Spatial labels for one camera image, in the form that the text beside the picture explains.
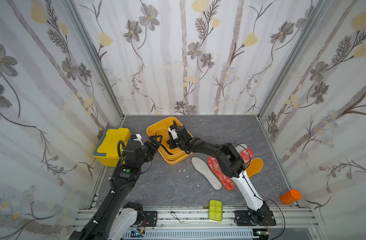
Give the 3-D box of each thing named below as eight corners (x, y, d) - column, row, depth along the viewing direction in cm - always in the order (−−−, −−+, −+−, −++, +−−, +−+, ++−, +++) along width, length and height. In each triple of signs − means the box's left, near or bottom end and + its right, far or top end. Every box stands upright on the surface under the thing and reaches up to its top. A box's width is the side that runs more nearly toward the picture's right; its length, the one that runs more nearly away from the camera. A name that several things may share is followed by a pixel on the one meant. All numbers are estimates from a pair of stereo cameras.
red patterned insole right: (242, 163, 96) (243, 162, 95) (238, 149, 103) (239, 148, 102) (255, 163, 96) (256, 162, 95) (250, 149, 103) (251, 148, 102)
